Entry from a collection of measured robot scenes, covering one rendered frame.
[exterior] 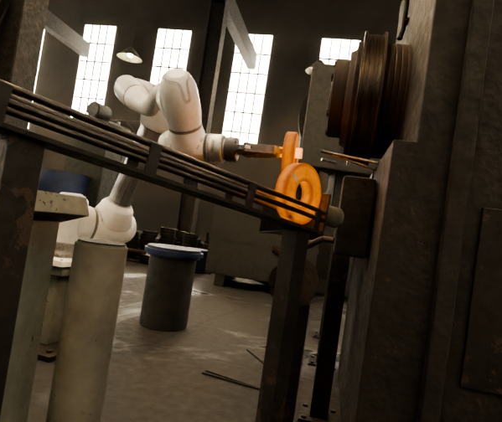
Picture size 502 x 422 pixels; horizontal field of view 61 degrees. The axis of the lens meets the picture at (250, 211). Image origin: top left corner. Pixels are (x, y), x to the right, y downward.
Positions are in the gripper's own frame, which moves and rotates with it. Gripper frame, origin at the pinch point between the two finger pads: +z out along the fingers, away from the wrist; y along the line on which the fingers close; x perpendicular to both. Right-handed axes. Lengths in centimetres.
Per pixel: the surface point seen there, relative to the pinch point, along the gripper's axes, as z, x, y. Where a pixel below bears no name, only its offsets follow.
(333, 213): 14.0, -17.8, 10.0
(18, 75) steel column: -249, 83, -172
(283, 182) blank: 1.9, -12.1, 25.2
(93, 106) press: -497, 198, -665
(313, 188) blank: 8.5, -12.1, 16.2
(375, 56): 22.8, 33.7, -9.3
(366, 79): 20.7, 25.6, -7.9
